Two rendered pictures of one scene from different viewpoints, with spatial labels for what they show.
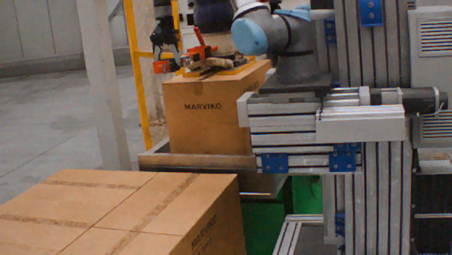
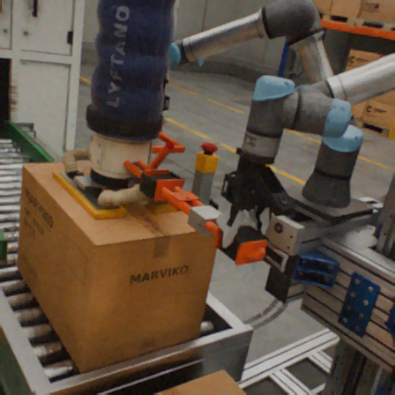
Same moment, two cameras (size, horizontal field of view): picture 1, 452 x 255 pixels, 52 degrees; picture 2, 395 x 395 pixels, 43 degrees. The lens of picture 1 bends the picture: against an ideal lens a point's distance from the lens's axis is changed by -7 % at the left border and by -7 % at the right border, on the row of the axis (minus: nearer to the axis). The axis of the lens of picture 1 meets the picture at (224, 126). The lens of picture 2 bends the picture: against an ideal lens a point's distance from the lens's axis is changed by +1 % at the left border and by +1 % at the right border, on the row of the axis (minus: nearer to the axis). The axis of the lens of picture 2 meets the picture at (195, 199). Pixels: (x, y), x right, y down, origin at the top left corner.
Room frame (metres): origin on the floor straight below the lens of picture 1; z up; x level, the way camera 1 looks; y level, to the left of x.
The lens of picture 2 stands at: (1.62, 1.12, 1.54)
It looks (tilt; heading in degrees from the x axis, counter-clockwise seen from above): 21 degrees down; 300
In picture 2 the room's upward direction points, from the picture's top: 10 degrees clockwise
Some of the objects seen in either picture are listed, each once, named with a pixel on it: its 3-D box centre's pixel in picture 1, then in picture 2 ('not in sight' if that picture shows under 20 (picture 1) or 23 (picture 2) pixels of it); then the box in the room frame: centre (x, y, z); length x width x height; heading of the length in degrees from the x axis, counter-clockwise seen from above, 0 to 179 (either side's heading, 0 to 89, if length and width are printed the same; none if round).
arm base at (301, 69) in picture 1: (296, 64); not in sight; (1.56, -0.26, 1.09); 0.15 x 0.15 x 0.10
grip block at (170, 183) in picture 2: (199, 52); (161, 184); (2.34, 0.08, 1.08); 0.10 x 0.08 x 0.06; 68
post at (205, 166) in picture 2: not in sight; (188, 263); (2.58, -0.55, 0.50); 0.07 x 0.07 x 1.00; 69
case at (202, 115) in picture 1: (224, 106); (109, 249); (2.57, -0.01, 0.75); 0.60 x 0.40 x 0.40; 159
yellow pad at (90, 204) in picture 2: (202, 66); (88, 188); (2.61, 0.07, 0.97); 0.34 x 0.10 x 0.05; 158
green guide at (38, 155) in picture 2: not in sight; (59, 168); (3.55, -0.68, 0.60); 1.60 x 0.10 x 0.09; 159
